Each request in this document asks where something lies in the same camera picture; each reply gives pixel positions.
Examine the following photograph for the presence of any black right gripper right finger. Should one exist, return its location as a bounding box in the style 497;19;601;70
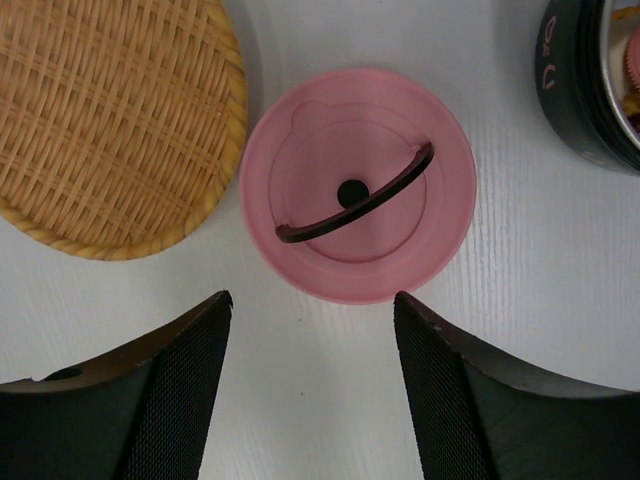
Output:
394;292;639;479

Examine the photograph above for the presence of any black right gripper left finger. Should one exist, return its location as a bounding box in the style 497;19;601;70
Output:
1;291;233;479

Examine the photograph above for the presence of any steel lunch box bowl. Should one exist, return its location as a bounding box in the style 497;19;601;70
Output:
534;0;639;176

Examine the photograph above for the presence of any pink lunch box lid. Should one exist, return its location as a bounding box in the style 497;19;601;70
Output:
240;68;476;304

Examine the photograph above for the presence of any woven bamboo tray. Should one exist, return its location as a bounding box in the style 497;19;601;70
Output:
1;1;248;261

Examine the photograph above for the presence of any yellow flower cookie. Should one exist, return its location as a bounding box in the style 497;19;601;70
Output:
611;0;639;21

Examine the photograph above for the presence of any pink round sandwich cookie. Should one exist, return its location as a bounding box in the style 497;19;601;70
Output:
625;36;640;90

